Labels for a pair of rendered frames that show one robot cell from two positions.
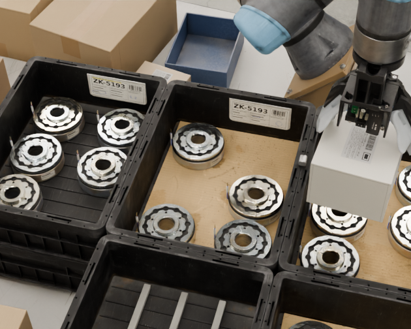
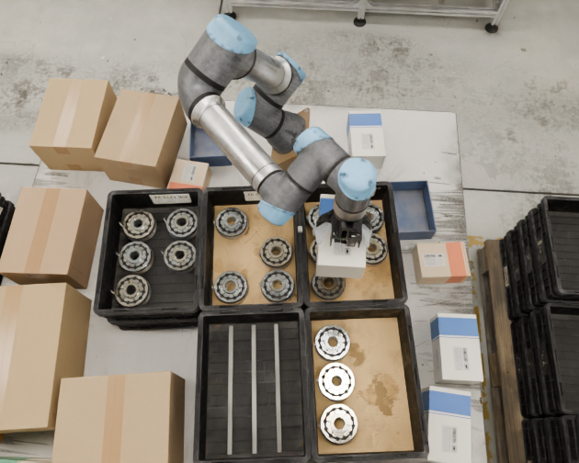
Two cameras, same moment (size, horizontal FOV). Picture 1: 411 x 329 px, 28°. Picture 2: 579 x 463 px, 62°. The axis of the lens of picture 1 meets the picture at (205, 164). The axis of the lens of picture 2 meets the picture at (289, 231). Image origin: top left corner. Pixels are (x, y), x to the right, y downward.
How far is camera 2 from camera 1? 0.50 m
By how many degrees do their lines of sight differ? 21
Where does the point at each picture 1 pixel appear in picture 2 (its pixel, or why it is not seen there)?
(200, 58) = (208, 141)
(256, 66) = not seen: hidden behind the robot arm
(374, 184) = (355, 268)
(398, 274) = (365, 278)
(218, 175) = (249, 240)
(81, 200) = (173, 278)
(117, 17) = (150, 137)
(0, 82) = (90, 203)
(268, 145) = not seen: hidden behind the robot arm
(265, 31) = (281, 217)
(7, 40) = (79, 163)
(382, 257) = not seen: hidden behind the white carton
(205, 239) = (254, 285)
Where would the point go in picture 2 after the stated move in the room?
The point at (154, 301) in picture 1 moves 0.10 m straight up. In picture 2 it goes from (237, 333) to (234, 326)
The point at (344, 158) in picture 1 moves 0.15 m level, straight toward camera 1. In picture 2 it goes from (334, 255) to (342, 314)
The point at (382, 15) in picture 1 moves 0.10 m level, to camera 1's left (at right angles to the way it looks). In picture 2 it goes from (354, 206) to (308, 220)
